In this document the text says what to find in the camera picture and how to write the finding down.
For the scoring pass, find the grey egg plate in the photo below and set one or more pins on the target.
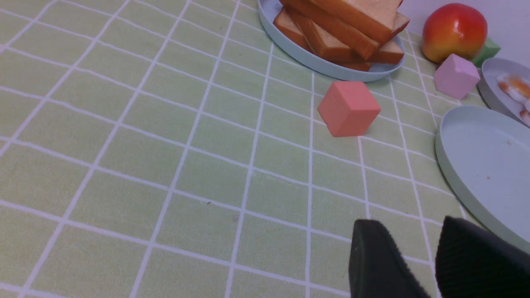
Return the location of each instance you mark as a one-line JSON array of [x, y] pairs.
[[491, 93]]

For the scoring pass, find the toast slice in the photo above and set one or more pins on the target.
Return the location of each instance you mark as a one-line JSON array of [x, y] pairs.
[[373, 21], [331, 37], [314, 45]]

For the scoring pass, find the light blue bread plate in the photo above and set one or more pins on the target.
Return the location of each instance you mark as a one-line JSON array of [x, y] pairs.
[[269, 9]]

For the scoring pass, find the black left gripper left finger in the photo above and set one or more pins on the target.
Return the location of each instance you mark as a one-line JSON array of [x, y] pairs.
[[376, 267]]

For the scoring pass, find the green cube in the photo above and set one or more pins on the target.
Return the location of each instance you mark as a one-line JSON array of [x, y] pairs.
[[489, 50]]

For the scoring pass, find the light green sandwich plate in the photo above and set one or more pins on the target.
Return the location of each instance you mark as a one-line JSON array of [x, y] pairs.
[[485, 158]]

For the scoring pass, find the salmon pink cube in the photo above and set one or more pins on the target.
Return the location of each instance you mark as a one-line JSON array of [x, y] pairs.
[[348, 108]]

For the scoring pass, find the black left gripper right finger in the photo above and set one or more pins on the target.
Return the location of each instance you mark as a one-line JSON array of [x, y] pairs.
[[474, 263]]

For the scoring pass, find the fried egg toy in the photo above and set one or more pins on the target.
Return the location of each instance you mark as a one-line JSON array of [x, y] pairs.
[[514, 86], [525, 113]]

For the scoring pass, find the light pink cube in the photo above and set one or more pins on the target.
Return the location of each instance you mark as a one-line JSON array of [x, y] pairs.
[[456, 77]]

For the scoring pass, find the green checkered tablecloth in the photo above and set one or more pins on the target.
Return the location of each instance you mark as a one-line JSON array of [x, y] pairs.
[[170, 149]]

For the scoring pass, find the red yellow apple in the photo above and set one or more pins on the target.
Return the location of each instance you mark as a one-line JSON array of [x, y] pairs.
[[454, 28]]

